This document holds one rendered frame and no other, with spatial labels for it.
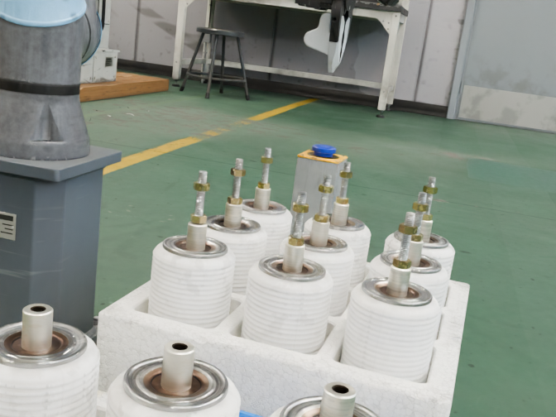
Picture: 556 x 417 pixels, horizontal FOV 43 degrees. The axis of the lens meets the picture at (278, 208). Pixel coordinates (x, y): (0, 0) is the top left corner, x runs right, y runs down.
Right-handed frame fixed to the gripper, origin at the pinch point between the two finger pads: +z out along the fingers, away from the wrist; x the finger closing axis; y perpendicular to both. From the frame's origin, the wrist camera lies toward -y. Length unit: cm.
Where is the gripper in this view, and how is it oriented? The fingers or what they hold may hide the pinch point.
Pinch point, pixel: (336, 64)
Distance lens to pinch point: 116.3
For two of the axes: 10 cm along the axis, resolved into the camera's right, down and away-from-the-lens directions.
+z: -1.3, 9.6, 2.4
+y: -9.5, -1.9, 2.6
